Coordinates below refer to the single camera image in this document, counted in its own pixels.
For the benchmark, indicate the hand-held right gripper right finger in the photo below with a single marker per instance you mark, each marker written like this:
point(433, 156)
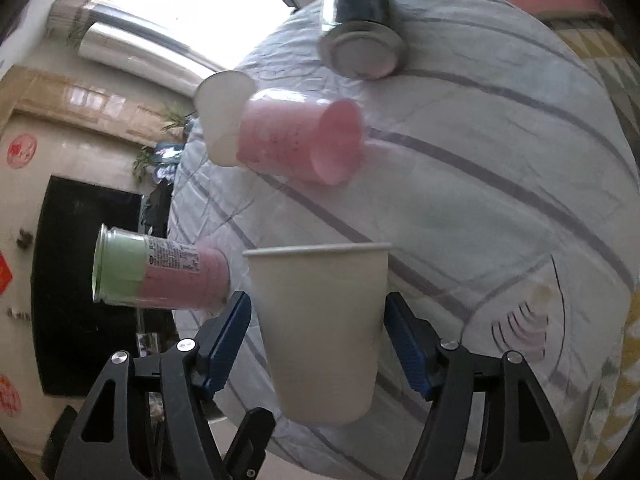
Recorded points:
point(404, 342)

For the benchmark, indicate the small white paper cup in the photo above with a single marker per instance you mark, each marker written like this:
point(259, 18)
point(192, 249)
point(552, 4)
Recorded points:
point(220, 115)

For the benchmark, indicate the black television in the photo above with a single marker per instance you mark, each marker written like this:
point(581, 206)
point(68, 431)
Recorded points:
point(75, 285)

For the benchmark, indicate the green houseplant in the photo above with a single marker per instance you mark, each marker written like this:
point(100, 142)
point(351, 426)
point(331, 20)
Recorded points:
point(160, 135)

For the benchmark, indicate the pink plastic cup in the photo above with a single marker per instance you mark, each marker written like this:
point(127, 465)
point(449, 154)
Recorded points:
point(295, 140)

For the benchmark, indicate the large white paper cup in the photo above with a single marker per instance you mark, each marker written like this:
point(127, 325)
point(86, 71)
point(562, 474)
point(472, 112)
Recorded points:
point(320, 330)

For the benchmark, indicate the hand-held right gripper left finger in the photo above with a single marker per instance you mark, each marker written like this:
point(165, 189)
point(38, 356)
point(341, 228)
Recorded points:
point(227, 340)

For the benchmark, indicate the striped white bed sheet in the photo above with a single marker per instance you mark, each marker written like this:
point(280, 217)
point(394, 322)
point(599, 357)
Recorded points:
point(450, 200)

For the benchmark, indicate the blue metal can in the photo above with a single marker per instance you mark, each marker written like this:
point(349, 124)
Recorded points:
point(357, 20)

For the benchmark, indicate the green and pink labelled cup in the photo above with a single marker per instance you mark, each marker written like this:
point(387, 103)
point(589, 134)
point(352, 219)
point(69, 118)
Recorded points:
point(150, 275)

